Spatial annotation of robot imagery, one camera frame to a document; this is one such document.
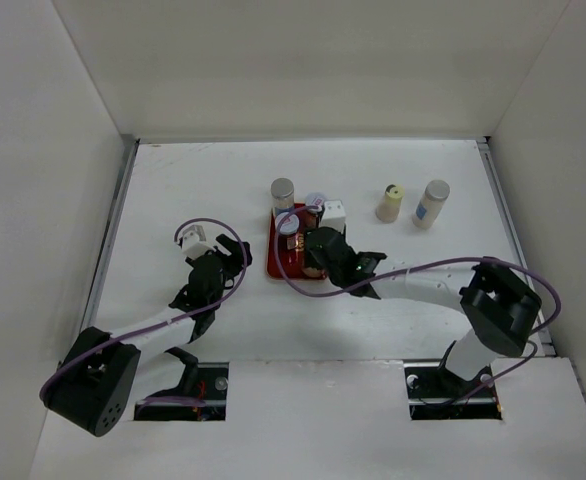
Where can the yellow-lid condiment bottle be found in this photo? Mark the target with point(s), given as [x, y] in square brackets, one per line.
[389, 206]

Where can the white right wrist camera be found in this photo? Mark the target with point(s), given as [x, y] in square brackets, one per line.
[333, 216]

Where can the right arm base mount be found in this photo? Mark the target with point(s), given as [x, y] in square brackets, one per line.
[434, 394]

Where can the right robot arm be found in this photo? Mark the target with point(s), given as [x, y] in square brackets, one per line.
[500, 307]

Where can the silver-lid jar blue label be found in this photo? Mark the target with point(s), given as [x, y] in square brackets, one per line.
[282, 193]

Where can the silver-lid jar white contents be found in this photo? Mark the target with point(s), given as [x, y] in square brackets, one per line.
[431, 203]

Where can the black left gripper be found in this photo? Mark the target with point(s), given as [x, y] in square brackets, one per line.
[232, 261]

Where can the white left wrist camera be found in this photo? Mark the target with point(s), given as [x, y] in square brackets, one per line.
[192, 241]

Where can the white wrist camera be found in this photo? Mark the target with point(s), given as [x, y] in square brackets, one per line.
[192, 241]
[333, 216]

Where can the pink-lid condiment bottle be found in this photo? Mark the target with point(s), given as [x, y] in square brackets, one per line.
[314, 273]

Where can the white-lid jar red label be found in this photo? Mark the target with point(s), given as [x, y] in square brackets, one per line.
[288, 230]

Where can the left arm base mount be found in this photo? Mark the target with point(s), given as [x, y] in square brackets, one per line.
[199, 396]

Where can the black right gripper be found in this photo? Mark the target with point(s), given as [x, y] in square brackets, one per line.
[313, 259]

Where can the red rectangular tray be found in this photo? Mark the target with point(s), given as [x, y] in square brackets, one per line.
[291, 261]

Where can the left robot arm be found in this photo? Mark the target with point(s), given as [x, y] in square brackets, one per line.
[92, 386]

